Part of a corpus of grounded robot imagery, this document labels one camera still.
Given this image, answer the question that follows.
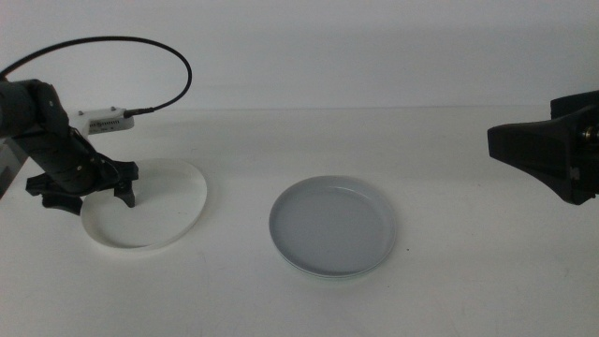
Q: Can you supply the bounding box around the black camera cable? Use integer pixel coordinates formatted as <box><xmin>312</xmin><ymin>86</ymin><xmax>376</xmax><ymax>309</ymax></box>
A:
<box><xmin>0</xmin><ymin>36</ymin><xmax>194</xmax><ymax>118</ymax></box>

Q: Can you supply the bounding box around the grey shallow bowl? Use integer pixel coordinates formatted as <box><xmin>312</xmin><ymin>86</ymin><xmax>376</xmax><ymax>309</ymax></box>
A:
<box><xmin>269</xmin><ymin>175</ymin><xmax>398</xmax><ymax>277</ymax></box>

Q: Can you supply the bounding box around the pale green shallow bowl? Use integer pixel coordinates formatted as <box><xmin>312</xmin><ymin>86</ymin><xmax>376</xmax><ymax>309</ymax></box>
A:
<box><xmin>275</xmin><ymin>252</ymin><xmax>392</xmax><ymax>281</ymax></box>

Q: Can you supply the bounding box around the white shallow bowl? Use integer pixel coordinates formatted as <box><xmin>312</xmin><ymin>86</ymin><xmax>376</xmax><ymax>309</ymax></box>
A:
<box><xmin>80</xmin><ymin>157</ymin><xmax>209</xmax><ymax>252</ymax></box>

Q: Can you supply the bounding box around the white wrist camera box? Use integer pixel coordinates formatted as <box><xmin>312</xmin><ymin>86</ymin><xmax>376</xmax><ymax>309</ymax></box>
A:
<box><xmin>68</xmin><ymin>107</ymin><xmax>136</xmax><ymax>138</ymax></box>

